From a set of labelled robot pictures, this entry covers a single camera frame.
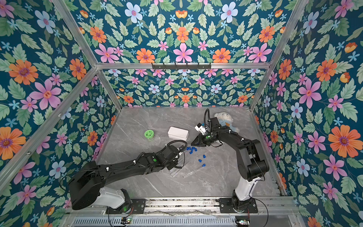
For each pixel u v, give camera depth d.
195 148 0.94
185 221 0.77
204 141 0.79
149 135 0.98
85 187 0.42
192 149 0.95
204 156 0.93
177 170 0.86
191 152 0.93
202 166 0.88
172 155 0.64
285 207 0.75
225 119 1.00
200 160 0.90
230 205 0.73
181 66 0.93
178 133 0.99
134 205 0.73
